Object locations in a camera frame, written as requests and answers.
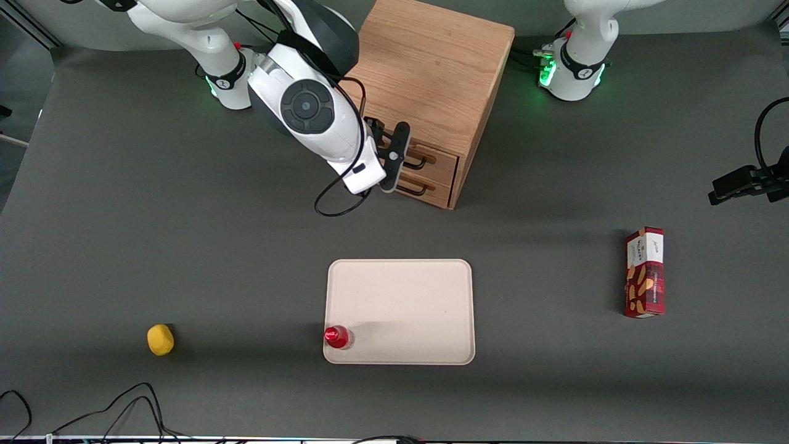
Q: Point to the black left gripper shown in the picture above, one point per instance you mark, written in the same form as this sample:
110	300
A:
744	182

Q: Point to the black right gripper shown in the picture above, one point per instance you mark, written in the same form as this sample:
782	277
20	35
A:
375	128

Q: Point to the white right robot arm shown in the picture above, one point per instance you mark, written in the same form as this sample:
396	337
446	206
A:
296	68

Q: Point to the wooden drawer cabinet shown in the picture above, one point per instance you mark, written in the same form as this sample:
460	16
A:
431	68

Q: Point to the red tartan shortbread box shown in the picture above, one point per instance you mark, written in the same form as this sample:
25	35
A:
644	277

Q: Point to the beige plastic tray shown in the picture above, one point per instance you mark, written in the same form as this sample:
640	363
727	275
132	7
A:
400	314

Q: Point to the red capped bottle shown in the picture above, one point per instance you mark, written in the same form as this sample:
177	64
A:
336	337

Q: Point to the yellow lemon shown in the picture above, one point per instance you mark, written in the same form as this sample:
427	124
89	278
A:
160	340

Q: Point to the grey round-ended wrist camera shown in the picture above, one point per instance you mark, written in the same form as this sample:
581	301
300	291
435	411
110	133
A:
396	154

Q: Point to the black frame rail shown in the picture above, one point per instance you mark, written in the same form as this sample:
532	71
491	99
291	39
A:
37	29
781	28

